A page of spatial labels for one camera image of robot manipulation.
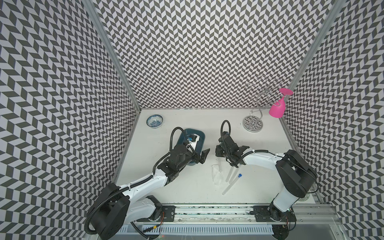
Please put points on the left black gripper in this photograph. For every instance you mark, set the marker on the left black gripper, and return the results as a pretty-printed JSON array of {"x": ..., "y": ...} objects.
[{"x": 202, "y": 159}]

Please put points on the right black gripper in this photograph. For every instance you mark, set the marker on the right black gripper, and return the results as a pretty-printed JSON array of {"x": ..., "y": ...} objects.
[{"x": 218, "y": 150}]

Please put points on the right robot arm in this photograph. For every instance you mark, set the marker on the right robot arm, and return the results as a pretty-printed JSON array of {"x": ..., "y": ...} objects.
[{"x": 296, "y": 174}]

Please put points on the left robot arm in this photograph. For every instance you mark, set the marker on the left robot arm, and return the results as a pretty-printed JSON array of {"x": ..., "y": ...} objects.
[{"x": 133, "y": 201}]

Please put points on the teal plastic tray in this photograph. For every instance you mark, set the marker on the teal plastic tray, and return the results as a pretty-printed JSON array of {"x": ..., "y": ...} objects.
[{"x": 183, "y": 140}]

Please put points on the blue white ceramic bowl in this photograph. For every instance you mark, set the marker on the blue white ceramic bowl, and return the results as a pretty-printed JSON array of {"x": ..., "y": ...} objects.
[{"x": 154, "y": 121}]

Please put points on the pink plastic wine glass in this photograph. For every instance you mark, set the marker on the pink plastic wine glass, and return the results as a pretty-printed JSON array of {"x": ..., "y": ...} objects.
[{"x": 279, "y": 107}]

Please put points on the chrome wire glass rack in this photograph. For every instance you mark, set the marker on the chrome wire glass rack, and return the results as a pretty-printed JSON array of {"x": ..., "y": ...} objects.
[{"x": 262, "y": 99}]

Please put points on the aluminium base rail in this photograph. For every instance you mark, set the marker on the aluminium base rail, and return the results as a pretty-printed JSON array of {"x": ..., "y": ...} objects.
[{"x": 238, "y": 221}]

